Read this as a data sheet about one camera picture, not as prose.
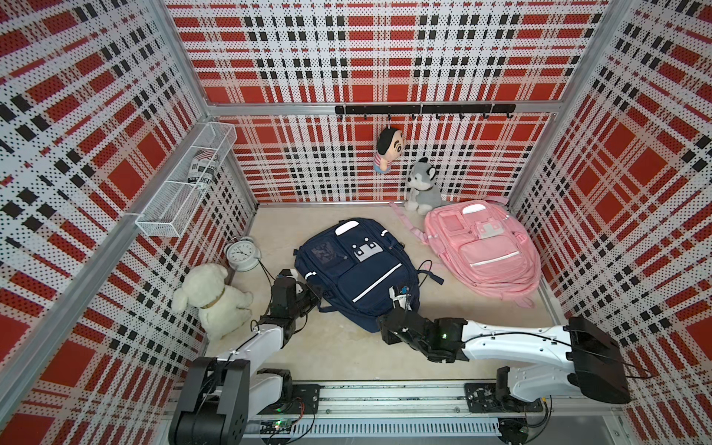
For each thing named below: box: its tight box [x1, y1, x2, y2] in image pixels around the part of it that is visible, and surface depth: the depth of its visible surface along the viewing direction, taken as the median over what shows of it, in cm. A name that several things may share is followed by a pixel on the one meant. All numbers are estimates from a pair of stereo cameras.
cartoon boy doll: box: [373, 127, 405, 174], surface depth 94 cm
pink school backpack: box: [390, 197, 542, 308], surface depth 103 cm
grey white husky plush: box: [404, 157, 443, 215], surface depth 113 cm
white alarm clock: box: [223, 236, 262, 273], surface depth 103 cm
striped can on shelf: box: [187, 148, 220, 188], surface depth 76 cm
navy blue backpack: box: [294, 216, 445, 333], surface depth 97 cm
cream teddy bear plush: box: [171, 263, 254, 341], surface depth 81 cm
